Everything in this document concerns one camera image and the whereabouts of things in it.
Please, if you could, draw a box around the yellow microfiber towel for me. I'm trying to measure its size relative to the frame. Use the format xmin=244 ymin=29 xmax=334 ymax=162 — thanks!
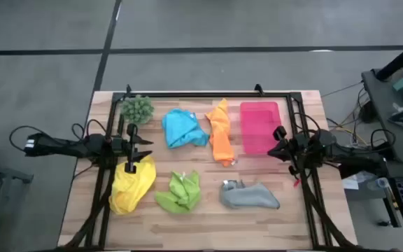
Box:
xmin=108 ymin=154 xmax=157 ymax=216

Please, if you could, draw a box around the white paper sheet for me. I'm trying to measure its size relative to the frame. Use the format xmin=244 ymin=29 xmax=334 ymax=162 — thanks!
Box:
xmin=341 ymin=177 xmax=360 ymax=190

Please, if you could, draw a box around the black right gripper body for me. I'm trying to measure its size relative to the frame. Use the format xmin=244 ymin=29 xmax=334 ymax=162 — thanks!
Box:
xmin=274 ymin=125 xmax=311 ymax=176

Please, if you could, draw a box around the blue microfiber towel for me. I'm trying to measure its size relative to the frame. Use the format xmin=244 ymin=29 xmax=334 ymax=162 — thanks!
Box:
xmin=162 ymin=108 xmax=211 ymax=149

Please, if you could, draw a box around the grey microfiber towel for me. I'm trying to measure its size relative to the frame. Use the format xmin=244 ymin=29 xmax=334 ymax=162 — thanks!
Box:
xmin=219 ymin=179 xmax=281 ymax=210

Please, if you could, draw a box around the pink plastic bin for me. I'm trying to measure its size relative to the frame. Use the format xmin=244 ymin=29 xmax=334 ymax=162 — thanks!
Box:
xmin=239 ymin=101 xmax=283 ymax=156

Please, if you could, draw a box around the black side desk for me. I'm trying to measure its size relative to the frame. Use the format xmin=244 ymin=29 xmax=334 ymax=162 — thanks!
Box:
xmin=361 ymin=68 xmax=403 ymax=162

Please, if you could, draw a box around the black slanted pole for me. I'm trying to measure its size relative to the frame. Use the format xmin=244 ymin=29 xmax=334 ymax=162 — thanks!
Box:
xmin=375 ymin=34 xmax=403 ymax=82

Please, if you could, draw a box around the clear plastic bottle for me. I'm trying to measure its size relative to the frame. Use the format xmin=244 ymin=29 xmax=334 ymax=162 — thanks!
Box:
xmin=376 ymin=177 xmax=393 ymax=192

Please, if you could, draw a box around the green microfiber towel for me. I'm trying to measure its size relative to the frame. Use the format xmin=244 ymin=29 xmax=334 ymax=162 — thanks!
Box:
xmin=155 ymin=170 xmax=202 ymax=215

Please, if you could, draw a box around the orange microfiber towel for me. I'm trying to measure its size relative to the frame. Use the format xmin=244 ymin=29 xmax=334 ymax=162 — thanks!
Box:
xmin=204 ymin=98 xmax=236 ymax=168

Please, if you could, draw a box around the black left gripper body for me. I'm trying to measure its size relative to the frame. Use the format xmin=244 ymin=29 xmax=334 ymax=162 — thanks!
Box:
xmin=112 ymin=122 xmax=139 ymax=174

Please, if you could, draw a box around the potted green plant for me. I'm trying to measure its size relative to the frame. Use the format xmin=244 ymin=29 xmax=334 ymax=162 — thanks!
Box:
xmin=120 ymin=94 xmax=155 ymax=125

